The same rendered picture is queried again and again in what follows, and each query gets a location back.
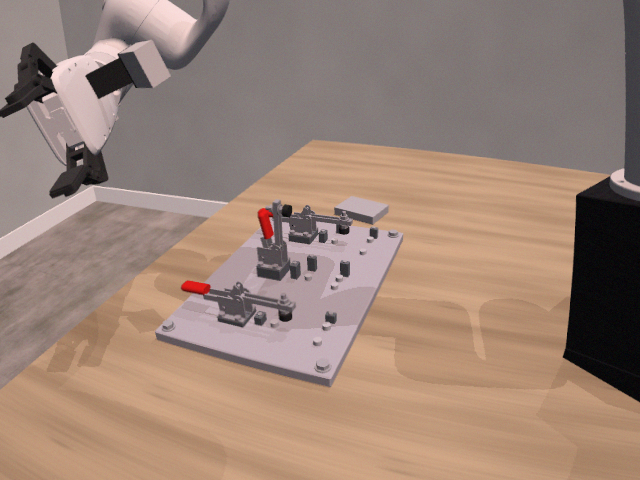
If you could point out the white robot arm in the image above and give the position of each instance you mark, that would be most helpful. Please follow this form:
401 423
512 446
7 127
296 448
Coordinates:
179 38

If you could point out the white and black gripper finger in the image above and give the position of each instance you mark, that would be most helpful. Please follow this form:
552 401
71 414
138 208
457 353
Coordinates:
68 182
31 85

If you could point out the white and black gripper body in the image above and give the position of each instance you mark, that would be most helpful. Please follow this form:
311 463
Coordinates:
80 107

